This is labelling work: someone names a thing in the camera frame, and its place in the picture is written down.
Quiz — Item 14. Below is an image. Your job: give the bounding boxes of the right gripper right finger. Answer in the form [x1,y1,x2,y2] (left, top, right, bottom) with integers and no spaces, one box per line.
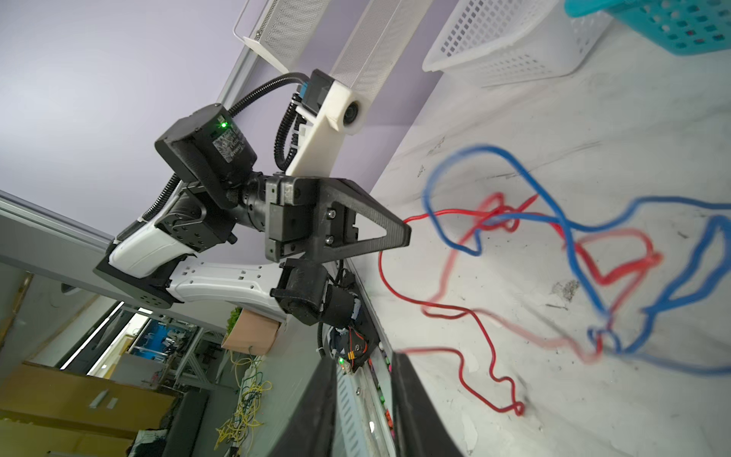
[391,352,462,457]

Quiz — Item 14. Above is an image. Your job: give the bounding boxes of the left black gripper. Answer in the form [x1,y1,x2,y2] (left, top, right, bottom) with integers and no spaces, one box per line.
[265,175,411,264]

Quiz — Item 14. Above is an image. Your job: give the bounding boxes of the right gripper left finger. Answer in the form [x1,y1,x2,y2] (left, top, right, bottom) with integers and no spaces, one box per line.
[270,358,337,457]

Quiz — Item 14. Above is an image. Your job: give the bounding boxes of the red blue black cables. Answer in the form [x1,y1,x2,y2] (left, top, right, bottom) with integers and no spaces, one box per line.
[376,192,664,416]

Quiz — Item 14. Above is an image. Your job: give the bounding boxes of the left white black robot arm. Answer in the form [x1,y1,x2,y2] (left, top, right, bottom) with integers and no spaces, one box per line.
[95,70,411,328]

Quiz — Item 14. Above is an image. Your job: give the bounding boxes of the lower white mesh shelf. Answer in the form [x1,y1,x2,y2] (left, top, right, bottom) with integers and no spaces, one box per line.
[330,0,432,106]

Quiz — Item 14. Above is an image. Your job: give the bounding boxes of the white mesh shelf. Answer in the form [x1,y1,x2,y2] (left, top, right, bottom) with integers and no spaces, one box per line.
[232,0,330,74]
[330,0,432,106]

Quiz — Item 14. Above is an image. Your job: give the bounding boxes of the upper white mesh shelf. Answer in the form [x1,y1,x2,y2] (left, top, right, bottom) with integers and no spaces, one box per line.
[232,0,330,74]

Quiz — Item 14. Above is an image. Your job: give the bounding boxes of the left white plastic basket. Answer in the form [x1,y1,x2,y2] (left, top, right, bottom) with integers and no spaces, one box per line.
[422,0,612,88]

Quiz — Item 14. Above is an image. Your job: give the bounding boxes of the teal plastic basket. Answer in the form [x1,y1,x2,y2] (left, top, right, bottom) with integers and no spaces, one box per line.
[565,0,730,56]

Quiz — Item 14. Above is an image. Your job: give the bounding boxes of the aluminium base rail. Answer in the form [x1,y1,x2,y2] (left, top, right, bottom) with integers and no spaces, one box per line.
[320,261,396,456]

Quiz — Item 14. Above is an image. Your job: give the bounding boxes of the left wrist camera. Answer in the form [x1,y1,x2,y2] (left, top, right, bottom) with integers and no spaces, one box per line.
[286,70,372,177]

